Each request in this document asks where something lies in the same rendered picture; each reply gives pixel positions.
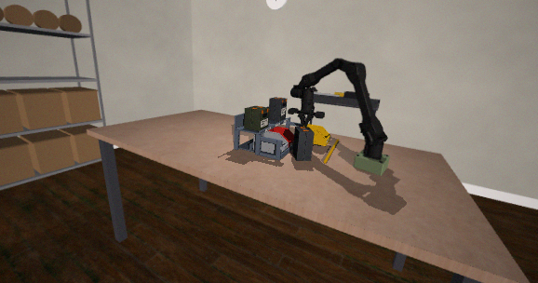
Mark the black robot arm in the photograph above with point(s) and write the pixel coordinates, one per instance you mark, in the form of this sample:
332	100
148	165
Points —
356	74

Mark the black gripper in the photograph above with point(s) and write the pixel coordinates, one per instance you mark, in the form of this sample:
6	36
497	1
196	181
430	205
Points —
306	110

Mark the red open bin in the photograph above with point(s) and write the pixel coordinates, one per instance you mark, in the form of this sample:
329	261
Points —
286	133

